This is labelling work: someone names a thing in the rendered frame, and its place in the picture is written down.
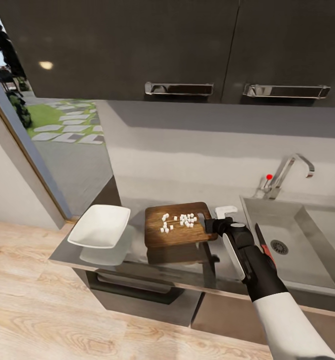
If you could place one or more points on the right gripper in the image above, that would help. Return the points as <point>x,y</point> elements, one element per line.
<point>213,225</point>

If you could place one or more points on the bowl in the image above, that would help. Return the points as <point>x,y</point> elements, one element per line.
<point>100,227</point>

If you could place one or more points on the cutting board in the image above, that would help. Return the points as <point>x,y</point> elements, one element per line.
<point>180,234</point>

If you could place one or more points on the parer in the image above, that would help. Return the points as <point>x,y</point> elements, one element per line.
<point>262,241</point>

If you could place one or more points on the dishwasher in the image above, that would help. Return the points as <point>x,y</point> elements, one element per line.
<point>146,299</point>

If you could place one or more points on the cabinet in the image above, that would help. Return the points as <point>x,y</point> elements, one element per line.
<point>233,52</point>

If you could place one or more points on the drop in sink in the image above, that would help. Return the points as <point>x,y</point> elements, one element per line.
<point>300,236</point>

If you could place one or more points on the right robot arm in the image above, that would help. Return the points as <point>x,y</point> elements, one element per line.
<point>289,334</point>

